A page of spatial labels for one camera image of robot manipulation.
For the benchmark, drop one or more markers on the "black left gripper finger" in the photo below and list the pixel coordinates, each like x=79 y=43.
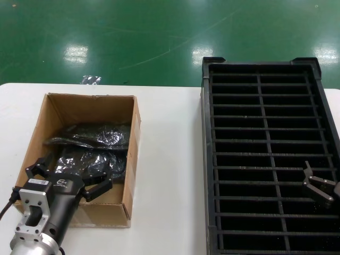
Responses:
x=99 y=186
x=37 y=168

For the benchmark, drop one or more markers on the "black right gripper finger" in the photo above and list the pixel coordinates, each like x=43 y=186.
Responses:
x=317 y=192

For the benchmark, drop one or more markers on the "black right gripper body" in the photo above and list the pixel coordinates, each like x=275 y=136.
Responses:
x=338 y=190

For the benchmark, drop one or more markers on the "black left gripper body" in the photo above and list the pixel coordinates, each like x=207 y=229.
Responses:
x=66 y=196

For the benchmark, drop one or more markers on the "translucent grey antistatic bag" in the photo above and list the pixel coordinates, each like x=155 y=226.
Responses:
x=87 y=136

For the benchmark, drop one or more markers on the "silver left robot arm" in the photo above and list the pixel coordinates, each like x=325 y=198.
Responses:
x=34 y=245

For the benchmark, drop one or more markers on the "brown open cardboard box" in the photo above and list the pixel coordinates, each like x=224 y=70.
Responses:
x=79 y=111

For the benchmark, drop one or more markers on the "black slotted plastic container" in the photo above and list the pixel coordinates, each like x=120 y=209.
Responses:
x=265 y=132

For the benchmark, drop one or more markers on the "silver foil scrap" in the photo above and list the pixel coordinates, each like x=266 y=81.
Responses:
x=91 y=79

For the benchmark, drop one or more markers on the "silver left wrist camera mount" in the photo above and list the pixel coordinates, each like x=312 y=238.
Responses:
x=33 y=202

